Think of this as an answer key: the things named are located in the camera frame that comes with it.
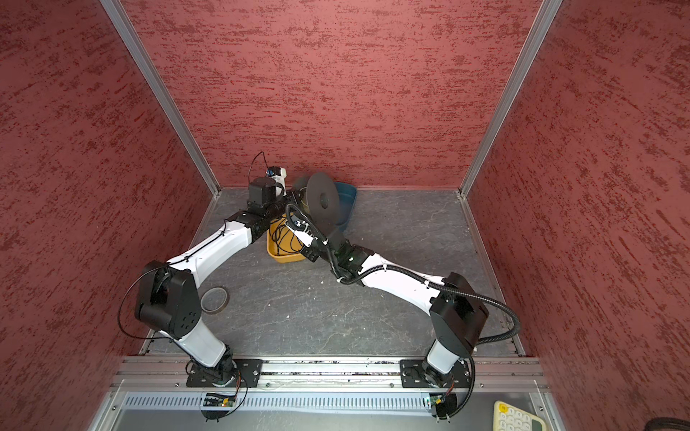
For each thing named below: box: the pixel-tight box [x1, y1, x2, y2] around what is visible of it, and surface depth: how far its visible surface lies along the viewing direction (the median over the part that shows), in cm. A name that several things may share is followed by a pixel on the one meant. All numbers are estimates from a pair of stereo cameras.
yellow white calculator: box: [493, 400, 547, 431], surface depth 68 cm
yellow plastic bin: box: [266, 213, 307, 264], surface depth 102 cm
